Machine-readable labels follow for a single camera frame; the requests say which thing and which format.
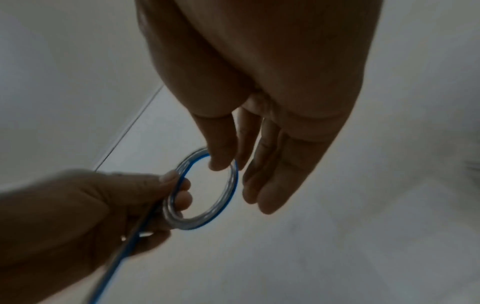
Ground person's right hand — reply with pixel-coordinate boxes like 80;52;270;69
133;0;386;215

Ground person's left hand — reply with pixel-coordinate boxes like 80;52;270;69
0;168;194;304

